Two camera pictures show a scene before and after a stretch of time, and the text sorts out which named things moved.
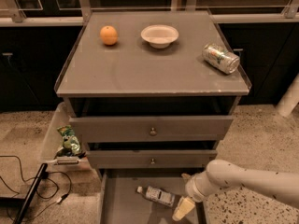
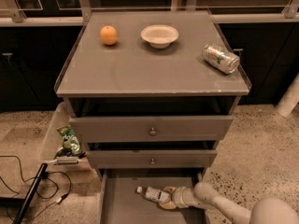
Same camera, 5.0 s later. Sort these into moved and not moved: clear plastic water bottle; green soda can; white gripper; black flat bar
Moved: white gripper
Not moved: green soda can; clear plastic water bottle; black flat bar
